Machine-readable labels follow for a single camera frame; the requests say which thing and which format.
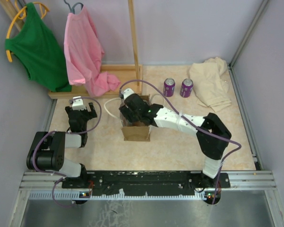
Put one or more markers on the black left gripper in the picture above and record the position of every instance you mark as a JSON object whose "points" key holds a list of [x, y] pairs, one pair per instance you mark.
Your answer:
{"points": [[93, 114]]}

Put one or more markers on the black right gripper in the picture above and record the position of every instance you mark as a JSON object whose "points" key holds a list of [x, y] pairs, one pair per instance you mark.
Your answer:
{"points": [[126, 112]]}

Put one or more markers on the purple Fanta can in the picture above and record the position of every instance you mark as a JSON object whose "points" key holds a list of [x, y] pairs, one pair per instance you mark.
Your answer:
{"points": [[169, 87], [186, 88]]}

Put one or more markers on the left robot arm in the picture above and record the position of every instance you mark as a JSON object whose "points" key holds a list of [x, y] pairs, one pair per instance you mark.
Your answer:
{"points": [[47, 152]]}

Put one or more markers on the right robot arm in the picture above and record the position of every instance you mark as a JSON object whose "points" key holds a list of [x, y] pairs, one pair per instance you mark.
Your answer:
{"points": [[207, 129]]}

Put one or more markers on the wooden clothes rack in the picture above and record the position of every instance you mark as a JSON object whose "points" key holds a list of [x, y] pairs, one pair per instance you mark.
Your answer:
{"points": [[123, 72]]}

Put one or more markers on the pink t-shirt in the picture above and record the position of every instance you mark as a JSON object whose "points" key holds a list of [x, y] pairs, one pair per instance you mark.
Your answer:
{"points": [[83, 53]]}

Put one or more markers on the beige crumpled cloth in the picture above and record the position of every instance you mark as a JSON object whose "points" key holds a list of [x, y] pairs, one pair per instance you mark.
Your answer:
{"points": [[209, 88]]}

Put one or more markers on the green tank top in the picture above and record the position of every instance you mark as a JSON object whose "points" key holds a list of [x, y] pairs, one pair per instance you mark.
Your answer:
{"points": [[38, 50]]}

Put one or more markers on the grey clothes hanger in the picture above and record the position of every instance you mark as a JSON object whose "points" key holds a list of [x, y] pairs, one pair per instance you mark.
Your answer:
{"points": [[72, 8]]}

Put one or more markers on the yellow clothes hanger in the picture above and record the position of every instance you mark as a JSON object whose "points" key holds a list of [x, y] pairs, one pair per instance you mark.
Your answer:
{"points": [[22, 14]]}

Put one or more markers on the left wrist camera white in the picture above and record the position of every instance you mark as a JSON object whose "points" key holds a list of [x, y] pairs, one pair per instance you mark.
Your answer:
{"points": [[77, 103]]}

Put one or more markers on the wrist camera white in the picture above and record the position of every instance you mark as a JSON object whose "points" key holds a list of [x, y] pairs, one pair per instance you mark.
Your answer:
{"points": [[126, 93], [77, 103]]}

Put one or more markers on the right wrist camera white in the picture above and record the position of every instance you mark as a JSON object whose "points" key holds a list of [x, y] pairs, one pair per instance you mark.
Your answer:
{"points": [[126, 93]]}

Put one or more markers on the white rope bag handle left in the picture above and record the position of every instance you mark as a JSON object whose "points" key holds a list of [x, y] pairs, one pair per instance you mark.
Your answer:
{"points": [[108, 112]]}

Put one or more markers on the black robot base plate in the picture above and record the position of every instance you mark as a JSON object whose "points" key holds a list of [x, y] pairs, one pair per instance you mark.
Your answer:
{"points": [[140, 183]]}

